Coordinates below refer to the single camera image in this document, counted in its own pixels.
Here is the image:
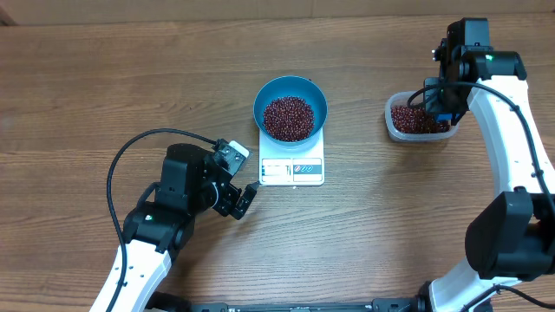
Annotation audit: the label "red adzuki beans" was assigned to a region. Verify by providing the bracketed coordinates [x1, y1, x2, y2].
[263, 96, 450, 142]

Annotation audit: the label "teal metal bowl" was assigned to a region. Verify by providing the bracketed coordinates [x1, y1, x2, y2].
[253, 75, 328, 144]

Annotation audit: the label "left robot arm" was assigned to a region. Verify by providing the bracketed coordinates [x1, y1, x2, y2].
[91, 140, 258, 312]

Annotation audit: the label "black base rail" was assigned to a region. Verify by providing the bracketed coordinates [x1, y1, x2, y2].
[144, 292, 432, 312]

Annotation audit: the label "clear plastic food container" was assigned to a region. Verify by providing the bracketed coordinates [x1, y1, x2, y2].
[384, 91, 459, 143]

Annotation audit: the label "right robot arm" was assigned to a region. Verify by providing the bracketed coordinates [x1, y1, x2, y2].
[420, 18, 554, 311]

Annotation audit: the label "blue plastic measuring scoop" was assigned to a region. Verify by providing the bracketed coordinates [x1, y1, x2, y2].
[434, 114, 452, 122]

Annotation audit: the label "white digital kitchen scale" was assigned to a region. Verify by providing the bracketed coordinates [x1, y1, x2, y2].
[258, 130, 325, 186]

